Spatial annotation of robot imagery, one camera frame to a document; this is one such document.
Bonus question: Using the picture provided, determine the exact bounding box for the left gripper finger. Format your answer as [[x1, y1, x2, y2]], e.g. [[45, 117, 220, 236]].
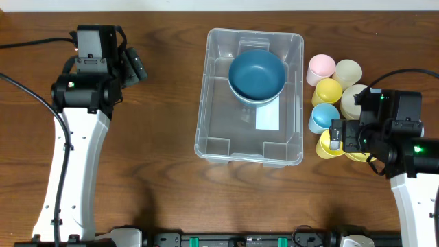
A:
[[125, 47, 148, 81], [121, 52, 139, 88]]

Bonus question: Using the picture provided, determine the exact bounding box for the yellow bowl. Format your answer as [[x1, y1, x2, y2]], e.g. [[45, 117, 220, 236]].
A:
[[345, 153, 370, 162]]

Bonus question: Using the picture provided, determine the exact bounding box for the yellow cup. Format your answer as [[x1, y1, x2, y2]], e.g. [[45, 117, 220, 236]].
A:
[[316, 130, 344, 159], [311, 78, 343, 106]]

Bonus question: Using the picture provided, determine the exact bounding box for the large cream bowl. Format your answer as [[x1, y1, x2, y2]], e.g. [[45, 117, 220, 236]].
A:
[[228, 85, 285, 106]]

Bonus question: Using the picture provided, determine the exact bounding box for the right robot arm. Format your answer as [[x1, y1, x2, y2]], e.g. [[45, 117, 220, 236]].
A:
[[329, 119, 438, 246]]

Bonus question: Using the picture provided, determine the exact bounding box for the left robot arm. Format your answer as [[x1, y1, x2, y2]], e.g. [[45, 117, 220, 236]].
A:
[[32, 25, 147, 246]]

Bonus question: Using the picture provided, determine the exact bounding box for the light blue cup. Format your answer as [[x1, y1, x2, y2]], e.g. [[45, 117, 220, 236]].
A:
[[308, 103, 340, 134]]

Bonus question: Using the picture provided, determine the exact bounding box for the small cream bowl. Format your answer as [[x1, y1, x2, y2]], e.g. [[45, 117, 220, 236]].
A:
[[340, 84, 367, 120]]

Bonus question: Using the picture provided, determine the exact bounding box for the cream cup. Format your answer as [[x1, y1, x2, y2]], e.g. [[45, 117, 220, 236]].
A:
[[332, 59, 363, 91]]

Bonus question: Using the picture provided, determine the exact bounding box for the pink cup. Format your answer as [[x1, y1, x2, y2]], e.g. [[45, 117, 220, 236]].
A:
[[306, 54, 336, 86]]

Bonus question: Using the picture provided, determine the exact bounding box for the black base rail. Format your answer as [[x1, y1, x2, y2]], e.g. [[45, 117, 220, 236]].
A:
[[13, 224, 402, 247]]

